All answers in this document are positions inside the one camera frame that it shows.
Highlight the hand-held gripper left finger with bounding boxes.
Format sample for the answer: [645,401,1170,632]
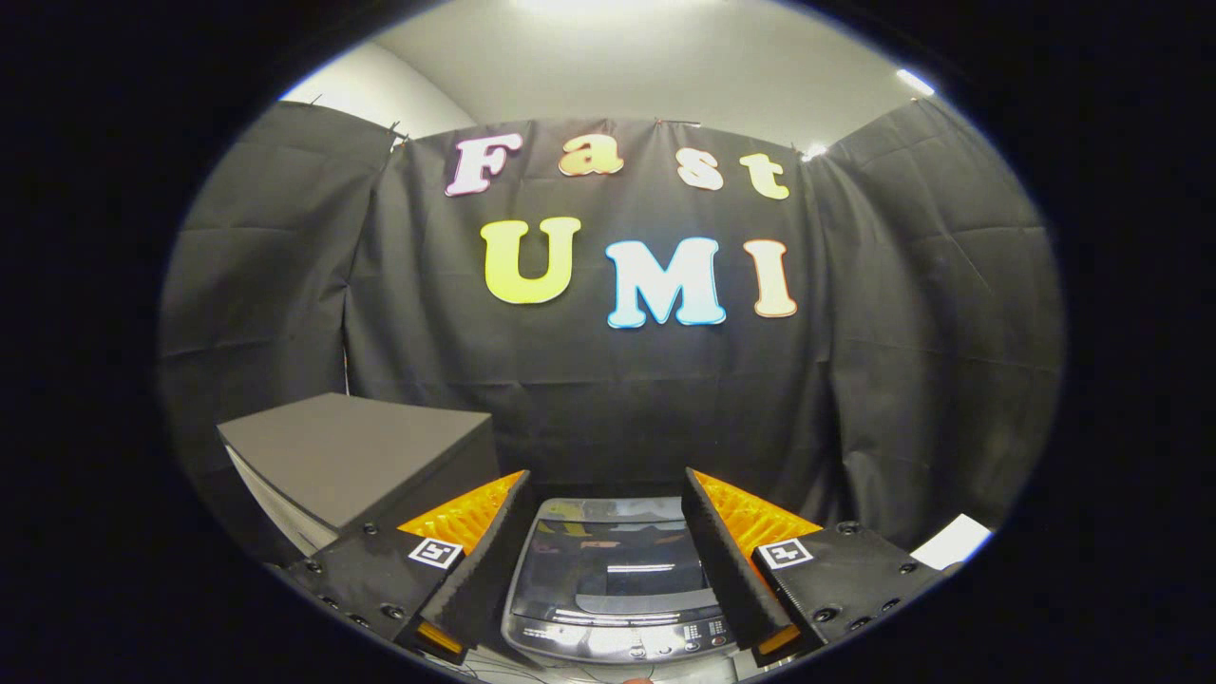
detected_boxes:
[285,469,534,666]

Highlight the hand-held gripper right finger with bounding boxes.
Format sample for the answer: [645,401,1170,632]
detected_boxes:
[681,467,951,668]

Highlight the grey top-load washing machine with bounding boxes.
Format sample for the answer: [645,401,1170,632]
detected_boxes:
[501,496,744,666]

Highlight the grey cabinet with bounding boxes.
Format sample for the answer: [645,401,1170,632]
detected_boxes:
[217,392,502,559]

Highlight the black backdrop cloth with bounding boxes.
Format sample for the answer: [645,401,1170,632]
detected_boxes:
[157,95,1065,563]

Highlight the white flat board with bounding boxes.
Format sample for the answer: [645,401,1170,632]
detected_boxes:
[909,514,994,571]

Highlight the large ceiling light panel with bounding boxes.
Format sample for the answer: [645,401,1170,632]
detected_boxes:
[513,0,723,14]

